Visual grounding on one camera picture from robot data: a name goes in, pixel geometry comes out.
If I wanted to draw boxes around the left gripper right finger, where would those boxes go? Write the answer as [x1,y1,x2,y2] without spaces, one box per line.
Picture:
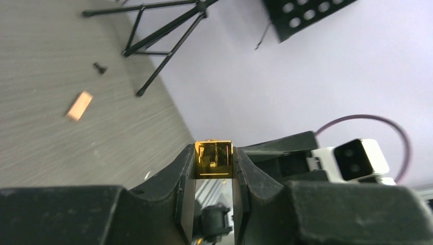
[232,149,432,244]

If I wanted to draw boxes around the aluminium rail frame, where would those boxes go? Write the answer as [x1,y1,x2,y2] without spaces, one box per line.
[195,179,233,208]

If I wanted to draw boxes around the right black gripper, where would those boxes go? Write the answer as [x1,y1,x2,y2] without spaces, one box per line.
[239,131,330,183]

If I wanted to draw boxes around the gold black lipstick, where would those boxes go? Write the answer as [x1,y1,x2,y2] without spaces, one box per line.
[195,139,233,179]

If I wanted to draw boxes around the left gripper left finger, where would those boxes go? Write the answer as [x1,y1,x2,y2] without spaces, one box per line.
[1,144,196,244]

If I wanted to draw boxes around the black tripod stand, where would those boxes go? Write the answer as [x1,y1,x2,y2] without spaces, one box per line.
[81,0,359,98]

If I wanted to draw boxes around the black chess pawn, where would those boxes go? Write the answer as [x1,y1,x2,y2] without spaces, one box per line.
[93,62,107,75]

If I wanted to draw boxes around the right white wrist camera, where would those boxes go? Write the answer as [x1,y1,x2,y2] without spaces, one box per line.
[307,139,396,185]

